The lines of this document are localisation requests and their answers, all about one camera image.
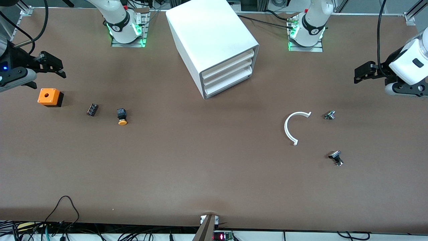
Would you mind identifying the white plastic drawer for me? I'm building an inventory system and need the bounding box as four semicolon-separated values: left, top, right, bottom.
203;60;253;89
202;50;255;81
204;68;252;98

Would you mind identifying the orange and black button box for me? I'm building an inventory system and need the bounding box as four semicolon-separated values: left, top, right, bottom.
37;88;64;107

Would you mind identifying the white drawer cabinet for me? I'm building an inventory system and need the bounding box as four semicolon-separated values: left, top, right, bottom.
166;0;259;100

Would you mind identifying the aluminium frame rail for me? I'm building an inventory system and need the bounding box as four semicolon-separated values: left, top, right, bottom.
8;13;24;42

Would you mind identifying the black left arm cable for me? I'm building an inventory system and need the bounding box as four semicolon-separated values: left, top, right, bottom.
377;0;388;67

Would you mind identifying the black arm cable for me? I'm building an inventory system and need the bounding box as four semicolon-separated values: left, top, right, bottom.
0;0;49;56
377;0;388;67

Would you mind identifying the aluminium frame profile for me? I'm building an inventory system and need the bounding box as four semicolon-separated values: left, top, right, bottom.
13;0;34;16
403;0;428;25

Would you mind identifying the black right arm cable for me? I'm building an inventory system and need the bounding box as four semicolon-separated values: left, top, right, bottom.
0;0;49;56

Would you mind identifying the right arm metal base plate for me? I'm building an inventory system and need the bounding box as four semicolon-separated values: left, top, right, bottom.
111;8;150;48

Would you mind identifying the white curved plastic bracket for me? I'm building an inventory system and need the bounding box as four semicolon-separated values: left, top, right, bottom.
284;111;312;146

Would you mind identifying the looped black cable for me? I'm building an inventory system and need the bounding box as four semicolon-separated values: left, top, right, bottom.
43;195;81;225

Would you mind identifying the black power cable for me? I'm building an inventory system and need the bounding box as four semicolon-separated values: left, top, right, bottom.
237;9;296;30

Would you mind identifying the brown camera post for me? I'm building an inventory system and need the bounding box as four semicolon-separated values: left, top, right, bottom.
192;214;216;241

